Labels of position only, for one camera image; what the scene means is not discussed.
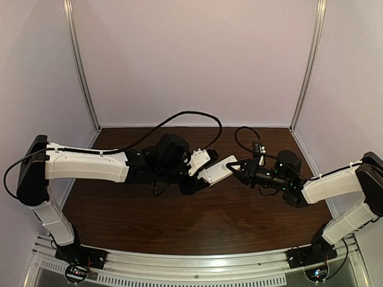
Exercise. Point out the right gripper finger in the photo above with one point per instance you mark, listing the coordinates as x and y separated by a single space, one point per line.
237 166
245 180

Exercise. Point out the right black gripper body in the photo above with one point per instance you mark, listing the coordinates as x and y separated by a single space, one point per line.
252 171

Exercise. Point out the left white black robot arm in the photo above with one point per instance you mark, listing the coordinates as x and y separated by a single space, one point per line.
170 161

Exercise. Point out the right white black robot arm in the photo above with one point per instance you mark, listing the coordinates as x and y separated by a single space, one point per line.
363 176

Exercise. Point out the right round circuit board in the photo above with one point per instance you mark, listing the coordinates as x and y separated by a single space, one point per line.
317 274

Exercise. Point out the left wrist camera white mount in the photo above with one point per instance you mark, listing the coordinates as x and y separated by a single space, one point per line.
199 159

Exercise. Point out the aluminium frame post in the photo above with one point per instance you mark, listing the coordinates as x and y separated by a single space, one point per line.
317 34
78 62

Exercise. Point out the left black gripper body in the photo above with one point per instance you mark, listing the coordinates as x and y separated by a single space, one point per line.
189 189

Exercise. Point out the left round circuit board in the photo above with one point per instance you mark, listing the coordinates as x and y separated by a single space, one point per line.
75 273

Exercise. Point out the left aluminium frame post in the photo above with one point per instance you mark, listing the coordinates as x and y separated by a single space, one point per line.
78 62

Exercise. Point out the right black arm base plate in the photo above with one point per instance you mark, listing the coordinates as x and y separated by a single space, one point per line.
308 255

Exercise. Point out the curved aluminium front rail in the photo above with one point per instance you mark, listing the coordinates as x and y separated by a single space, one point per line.
271 268

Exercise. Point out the round circuit board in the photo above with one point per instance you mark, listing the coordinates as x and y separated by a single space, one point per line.
75 273
317 274

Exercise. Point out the right aluminium frame post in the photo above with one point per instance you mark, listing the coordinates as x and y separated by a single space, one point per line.
317 34

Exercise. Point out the white remote control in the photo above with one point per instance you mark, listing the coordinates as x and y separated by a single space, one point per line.
217 172

